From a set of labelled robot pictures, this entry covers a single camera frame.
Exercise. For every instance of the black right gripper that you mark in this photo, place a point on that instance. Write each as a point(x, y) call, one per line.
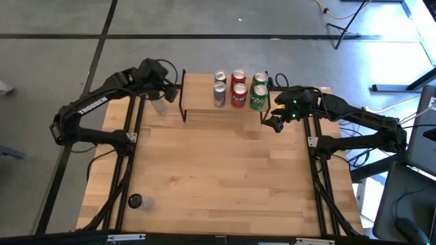
point(301, 103)

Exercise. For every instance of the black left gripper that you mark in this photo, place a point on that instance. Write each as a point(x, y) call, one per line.
point(153, 73)

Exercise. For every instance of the green Sprite can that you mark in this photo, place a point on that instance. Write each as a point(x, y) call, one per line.
point(260, 78)
point(259, 98)

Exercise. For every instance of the orange red Fanta can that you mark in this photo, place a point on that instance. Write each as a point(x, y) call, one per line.
point(239, 97)
point(238, 75)

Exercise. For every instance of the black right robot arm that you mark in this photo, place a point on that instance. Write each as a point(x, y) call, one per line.
point(357, 115)

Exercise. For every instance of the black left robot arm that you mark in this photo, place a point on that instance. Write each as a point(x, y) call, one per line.
point(92, 103)

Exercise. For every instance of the clear plastic cup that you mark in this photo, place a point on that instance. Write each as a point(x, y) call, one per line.
point(159, 107)

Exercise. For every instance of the blue silver Red Bull can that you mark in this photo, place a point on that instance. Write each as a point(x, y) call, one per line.
point(219, 95)
point(220, 76)

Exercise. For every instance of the black tripod stand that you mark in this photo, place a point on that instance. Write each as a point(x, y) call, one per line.
point(344, 32)

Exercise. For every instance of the black stand base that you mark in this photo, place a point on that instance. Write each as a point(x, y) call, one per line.
point(391, 87)

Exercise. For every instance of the grey side table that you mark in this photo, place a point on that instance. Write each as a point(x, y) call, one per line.
point(395, 190)

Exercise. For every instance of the grey panel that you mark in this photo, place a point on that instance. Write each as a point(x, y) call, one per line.
point(422, 136)

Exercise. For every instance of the black rig beam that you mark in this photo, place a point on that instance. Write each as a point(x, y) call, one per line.
point(204, 240)

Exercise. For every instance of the white floor object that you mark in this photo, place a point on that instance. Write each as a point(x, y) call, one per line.
point(5, 88)

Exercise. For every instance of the grey metal bar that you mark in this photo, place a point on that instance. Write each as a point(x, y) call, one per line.
point(12, 152)

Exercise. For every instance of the black computer mouse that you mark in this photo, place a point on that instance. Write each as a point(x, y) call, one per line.
point(412, 231)

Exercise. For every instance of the wooden shelf with black frame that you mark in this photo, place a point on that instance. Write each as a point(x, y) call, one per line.
point(199, 92)

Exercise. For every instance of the black aluminium frame rails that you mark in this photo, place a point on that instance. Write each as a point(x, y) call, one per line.
point(122, 177)
point(322, 190)

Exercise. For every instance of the silver mounting bracket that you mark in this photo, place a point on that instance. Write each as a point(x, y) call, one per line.
point(315, 241)
point(126, 237)

